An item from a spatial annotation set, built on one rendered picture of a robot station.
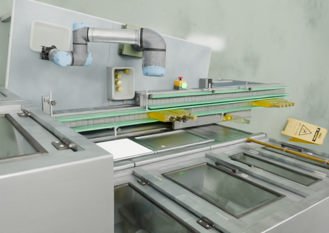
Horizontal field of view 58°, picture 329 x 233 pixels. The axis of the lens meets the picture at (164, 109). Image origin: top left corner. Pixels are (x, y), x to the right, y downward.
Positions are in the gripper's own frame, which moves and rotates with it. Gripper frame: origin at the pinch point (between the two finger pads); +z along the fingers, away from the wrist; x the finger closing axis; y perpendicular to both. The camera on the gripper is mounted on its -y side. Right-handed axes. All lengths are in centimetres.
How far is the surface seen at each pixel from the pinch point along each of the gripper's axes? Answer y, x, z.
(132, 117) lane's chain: -58, 37, -11
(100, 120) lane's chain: -33, 39, -11
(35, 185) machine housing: 37, 12, -133
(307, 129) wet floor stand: -410, 71, 37
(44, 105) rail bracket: 1.5, 31.0, -7.7
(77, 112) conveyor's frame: -17.6, 34.1, -9.7
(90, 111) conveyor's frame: -26.2, 33.3, -9.7
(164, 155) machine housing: -50, 44, -62
